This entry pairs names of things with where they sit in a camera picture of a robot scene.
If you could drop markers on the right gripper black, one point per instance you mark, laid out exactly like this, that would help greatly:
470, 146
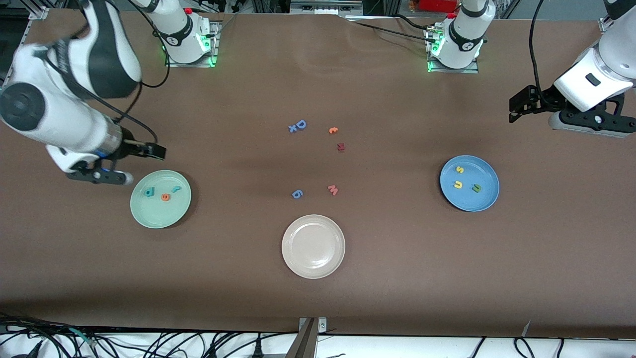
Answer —
128, 146

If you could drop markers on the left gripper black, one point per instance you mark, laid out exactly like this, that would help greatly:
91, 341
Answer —
542, 96

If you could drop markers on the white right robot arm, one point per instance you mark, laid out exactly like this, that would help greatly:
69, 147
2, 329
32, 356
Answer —
54, 119

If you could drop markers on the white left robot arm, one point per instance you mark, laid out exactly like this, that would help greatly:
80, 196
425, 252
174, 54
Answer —
616, 54

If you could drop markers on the mint green plate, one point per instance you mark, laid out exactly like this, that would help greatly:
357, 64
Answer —
159, 214

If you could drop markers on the blue plate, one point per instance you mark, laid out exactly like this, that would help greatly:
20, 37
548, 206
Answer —
469, 199

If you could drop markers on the red box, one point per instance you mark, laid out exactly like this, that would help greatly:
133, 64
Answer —
437, 5

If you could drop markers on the blue foam letter g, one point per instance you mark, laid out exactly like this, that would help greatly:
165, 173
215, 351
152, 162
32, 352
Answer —
297, 194

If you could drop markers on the blue foam letter D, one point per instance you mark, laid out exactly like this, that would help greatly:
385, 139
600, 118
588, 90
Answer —
300, 124

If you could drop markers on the pink foam letter w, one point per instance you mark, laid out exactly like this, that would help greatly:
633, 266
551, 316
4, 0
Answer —
333, 189

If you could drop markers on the white plate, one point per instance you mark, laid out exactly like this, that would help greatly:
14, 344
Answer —
313, 246

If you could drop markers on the grey metal box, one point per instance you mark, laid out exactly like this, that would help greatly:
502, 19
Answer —
323, 6

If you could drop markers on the white tape scrap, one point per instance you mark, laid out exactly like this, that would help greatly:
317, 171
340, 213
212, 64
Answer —
526, 328

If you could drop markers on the black plug connector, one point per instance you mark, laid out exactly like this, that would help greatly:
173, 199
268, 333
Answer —
35, 350

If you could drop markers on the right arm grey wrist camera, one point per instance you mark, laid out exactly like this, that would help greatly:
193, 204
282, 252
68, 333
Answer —
99, 176

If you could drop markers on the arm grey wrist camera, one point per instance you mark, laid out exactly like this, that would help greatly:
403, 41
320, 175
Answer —
591, 124
99, 176

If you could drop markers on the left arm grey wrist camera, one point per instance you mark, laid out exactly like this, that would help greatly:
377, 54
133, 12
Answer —
591, 124

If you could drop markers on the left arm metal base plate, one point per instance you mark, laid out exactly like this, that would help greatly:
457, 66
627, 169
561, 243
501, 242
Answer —
452, 70

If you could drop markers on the grey metal camera post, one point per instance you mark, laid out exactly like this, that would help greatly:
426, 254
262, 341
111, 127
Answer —
305, 343

